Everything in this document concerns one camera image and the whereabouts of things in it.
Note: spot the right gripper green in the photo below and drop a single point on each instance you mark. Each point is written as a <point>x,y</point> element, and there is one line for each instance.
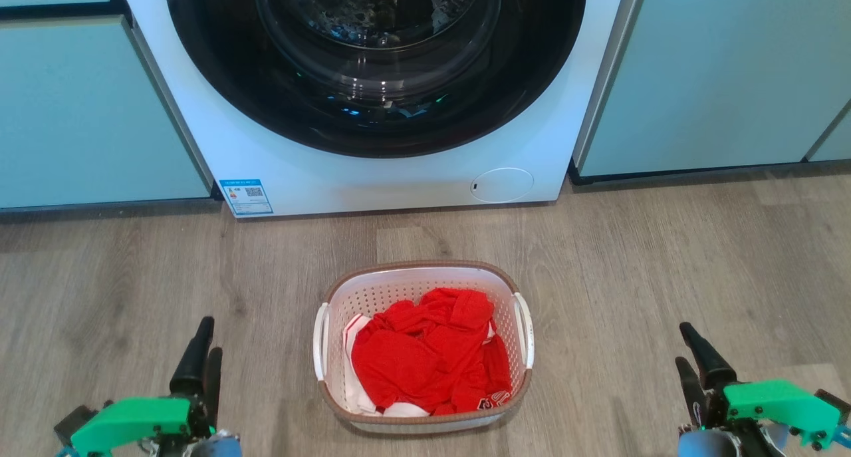
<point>781,407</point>

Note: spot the narrow teal cabinet panel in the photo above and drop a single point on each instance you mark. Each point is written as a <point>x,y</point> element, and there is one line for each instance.
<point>836,141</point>

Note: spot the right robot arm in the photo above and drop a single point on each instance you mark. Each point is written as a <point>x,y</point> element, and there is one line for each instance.
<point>705,444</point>

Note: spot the black round washer door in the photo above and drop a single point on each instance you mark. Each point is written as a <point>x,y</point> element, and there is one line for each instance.
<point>219,58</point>

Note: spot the white front-load washing machine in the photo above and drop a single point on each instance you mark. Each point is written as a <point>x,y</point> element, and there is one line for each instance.
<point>199,111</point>

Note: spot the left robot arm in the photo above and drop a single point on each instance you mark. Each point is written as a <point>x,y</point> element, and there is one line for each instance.
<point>216,445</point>

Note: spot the red garment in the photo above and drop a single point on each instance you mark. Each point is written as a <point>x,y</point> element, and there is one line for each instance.
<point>425,357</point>

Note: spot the large teal cabinet door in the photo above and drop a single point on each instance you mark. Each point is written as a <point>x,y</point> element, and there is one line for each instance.
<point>80,111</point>

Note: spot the round white filter cover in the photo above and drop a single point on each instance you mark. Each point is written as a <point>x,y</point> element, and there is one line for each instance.
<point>502,185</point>

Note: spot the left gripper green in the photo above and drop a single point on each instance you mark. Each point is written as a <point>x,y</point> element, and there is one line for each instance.
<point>133,422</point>

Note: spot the wide teal cabinet panel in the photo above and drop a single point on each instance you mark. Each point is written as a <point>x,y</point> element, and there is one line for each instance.
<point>718,71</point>

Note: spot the white garment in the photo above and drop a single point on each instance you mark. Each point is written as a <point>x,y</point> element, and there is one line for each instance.
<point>352,377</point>

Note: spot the blue energy label sticker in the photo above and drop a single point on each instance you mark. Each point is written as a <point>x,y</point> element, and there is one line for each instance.
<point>246,197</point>

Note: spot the white laundry basket brown rim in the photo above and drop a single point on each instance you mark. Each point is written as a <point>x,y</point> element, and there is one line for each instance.
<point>372,297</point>

